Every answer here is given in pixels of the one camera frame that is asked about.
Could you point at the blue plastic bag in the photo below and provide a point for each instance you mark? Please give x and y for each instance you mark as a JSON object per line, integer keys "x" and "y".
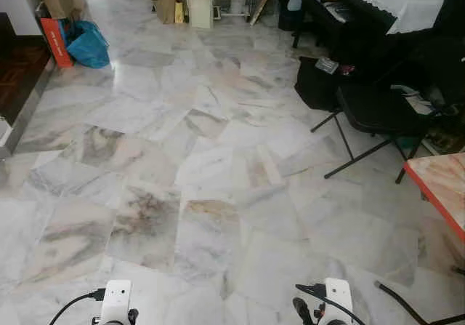
{"x": 89, "y": 47}

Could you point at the black bag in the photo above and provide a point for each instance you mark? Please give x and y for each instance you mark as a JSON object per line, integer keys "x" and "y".
{"x": 316, "y": 86}

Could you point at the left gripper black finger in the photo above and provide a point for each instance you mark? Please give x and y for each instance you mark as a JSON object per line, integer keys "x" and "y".
{"x": 134, "y": 318}

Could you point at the orange cardboard box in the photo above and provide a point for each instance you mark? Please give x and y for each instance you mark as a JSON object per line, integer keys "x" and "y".
{"x": 55, "y": 43}

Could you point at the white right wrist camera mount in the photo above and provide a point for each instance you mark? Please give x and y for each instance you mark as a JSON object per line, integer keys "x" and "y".
{"x": 338, "y": 296}

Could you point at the white paper bundle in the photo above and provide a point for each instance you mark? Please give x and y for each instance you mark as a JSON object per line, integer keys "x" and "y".
{"x": 413, "y": 98}

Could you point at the white plastic bin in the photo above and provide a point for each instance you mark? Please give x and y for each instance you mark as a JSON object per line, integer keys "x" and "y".
{"x": 200, "y": 11}

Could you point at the white plastic jug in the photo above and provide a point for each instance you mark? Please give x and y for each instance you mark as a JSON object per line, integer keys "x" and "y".
{"x": 238, "y": 3}

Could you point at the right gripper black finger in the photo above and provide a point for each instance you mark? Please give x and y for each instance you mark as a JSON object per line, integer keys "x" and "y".
{"x": 302, "y": 313}

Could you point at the black folding chair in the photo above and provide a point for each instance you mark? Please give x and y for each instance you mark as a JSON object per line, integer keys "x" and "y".
{"x": 374, "y": 110}

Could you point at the black wooden desk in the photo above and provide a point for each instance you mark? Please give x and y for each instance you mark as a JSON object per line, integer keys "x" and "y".
{"x": 349, "y": 34}

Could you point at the marble folding table orange edge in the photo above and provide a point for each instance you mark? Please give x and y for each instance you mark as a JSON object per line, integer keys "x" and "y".
{"x": 439, "y": 183}

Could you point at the grey label card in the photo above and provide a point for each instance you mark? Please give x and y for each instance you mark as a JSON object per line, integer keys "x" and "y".
{"x": 327, "y": 65}

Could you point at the brown paper bag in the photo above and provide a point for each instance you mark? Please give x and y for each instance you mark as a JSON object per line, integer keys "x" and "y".
{"x": 163, "y": 1}

